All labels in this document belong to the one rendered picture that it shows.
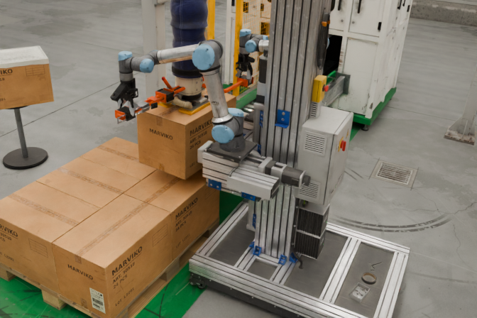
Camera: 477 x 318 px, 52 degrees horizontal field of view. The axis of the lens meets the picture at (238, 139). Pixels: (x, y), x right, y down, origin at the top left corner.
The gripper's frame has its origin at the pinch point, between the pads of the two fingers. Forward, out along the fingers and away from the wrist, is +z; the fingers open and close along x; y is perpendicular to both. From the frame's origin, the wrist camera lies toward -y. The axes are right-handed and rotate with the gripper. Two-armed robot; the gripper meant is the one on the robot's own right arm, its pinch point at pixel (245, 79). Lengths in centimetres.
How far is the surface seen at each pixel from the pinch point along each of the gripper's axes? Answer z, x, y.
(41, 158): 116, -202, 29
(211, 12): -25, -70, -60
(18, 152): 116, -229, 35
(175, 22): -43, -28, 40
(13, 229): 69, -73, 143
